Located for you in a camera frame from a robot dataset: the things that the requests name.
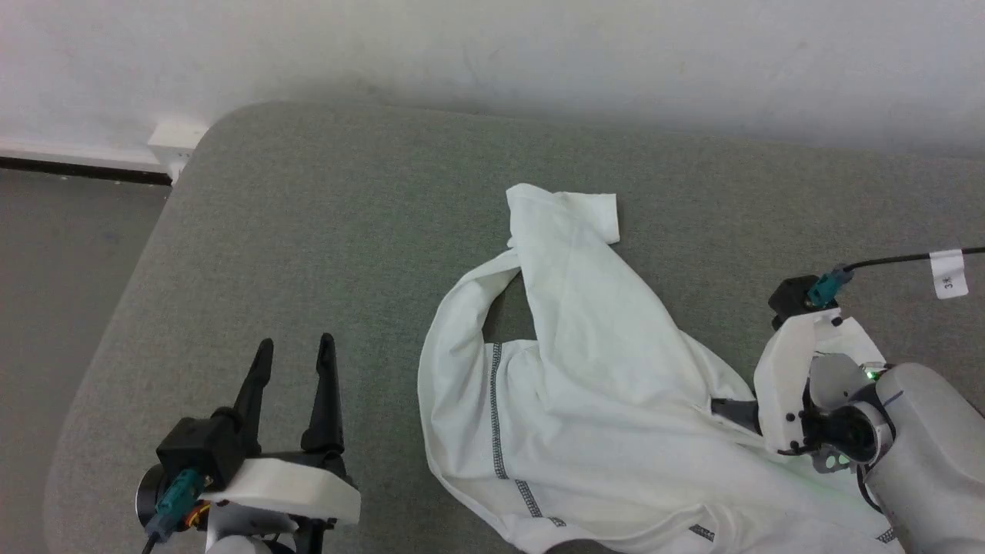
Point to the white garment with grey stitching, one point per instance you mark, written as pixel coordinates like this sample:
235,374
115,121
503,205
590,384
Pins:
600,369

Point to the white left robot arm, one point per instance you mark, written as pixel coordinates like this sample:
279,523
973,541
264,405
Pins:
246,538

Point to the grey fabric sofa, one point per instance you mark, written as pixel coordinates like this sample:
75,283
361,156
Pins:
308,231

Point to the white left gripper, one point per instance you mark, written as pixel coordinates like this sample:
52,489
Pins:
292,488

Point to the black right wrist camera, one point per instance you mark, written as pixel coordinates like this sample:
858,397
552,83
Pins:
793,300

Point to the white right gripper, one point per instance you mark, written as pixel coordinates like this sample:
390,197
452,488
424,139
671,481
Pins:
785,377

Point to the black baseboard strip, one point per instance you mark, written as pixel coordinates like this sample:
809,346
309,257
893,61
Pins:
85,170

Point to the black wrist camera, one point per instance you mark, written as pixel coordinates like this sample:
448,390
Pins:
196,454
793,300

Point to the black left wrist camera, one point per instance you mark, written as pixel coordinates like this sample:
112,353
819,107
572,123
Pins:
196,454

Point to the white wall socket box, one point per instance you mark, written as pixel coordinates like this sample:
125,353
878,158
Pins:
178,142

